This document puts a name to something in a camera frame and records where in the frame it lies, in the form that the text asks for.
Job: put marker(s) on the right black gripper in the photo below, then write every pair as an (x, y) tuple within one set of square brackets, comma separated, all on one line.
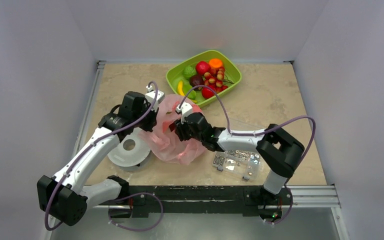
[(182, 129)]

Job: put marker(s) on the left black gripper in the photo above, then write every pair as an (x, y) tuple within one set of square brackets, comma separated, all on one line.
[(148, 127)]

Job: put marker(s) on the pink plastic bag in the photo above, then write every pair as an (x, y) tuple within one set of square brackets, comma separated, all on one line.
[(164, 143)]

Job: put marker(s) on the small dark red fruit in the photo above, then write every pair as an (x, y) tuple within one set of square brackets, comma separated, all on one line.
[(172, 127)]

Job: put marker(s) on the red fake pomegranate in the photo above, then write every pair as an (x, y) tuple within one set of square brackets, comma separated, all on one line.
[(207, 92)]

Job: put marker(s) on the green fake leaf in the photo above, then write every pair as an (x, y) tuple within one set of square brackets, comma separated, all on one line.
[(188, 88)]

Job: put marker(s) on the yellow fake banana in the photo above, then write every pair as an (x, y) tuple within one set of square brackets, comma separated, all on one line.
[(180, 90)]

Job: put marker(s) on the dark red fake fruit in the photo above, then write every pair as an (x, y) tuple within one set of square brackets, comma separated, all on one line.
[(196, 80)]

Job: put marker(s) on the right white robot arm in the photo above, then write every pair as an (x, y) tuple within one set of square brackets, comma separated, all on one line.
[(281, 151)]

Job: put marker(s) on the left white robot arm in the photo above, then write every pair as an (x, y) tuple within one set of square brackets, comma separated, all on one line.
[(65, 196)]

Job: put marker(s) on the fake lychee bunch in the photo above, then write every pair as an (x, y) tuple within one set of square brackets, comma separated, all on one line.
[(217, 79)]

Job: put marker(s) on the green fake custard apple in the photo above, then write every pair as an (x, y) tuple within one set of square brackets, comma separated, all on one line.
[(189, 72)]

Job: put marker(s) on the red fake apple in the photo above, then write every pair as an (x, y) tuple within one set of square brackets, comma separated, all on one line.
[(202, 67)]

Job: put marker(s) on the orange fake tangerine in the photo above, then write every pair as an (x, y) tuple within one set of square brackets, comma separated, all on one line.
[(215, 63)]

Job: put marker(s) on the white filament spool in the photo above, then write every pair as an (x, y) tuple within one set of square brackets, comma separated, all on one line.
[(132, 154)]

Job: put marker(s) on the green plastic tray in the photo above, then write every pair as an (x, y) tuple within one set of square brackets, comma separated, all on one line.
[(232, 74)]

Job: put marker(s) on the clear plastic screw box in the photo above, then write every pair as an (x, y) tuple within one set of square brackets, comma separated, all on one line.
[(245, 164)]

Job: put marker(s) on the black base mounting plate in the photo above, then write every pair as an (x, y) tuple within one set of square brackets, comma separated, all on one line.
[(248, 201)]

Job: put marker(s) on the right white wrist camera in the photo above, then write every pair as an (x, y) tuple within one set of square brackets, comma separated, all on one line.
[(184, 110)]

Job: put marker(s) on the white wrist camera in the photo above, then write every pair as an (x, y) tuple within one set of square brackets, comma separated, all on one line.
[(154, 96), (184, 110)]

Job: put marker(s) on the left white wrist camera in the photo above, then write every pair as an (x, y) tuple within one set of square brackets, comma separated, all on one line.
[(154, 96)]

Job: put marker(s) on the aluminium frame rail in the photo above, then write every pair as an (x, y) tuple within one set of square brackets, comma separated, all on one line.
[(303, 197)]

